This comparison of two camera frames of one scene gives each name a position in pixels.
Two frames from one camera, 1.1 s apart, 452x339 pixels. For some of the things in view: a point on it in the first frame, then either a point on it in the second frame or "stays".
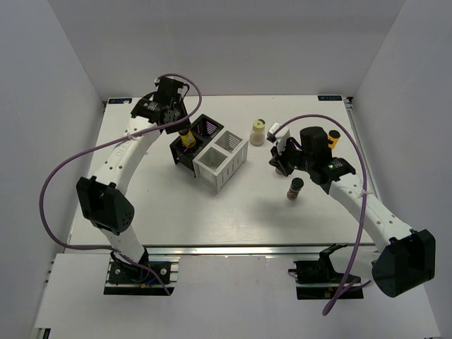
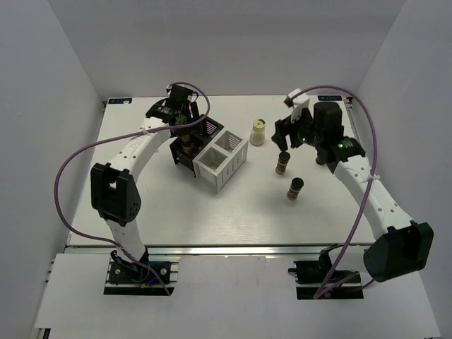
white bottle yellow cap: (257, 135) stays
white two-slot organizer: (220, 162) stays
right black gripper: (278, 161) -> (282, 128)
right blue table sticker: (331, 97) stays
